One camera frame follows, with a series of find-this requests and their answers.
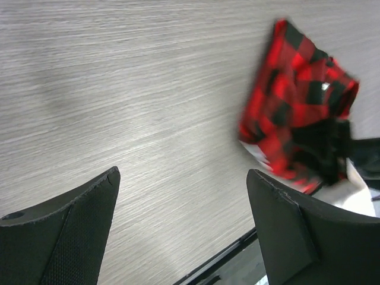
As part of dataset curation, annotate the red black plaid shirt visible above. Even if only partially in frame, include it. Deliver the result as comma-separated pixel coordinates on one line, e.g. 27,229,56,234
238,18,359,194

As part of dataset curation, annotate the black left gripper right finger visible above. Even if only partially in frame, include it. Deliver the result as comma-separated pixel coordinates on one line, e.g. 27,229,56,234
246,169,379,284

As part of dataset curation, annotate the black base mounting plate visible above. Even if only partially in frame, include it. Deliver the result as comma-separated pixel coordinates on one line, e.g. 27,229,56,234
175,228,268,285

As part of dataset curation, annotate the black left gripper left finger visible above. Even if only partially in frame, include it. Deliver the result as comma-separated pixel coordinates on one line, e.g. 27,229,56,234
1,166,121,284

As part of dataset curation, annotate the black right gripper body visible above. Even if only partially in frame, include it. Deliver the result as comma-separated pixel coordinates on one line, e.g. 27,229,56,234
292,118,352,185

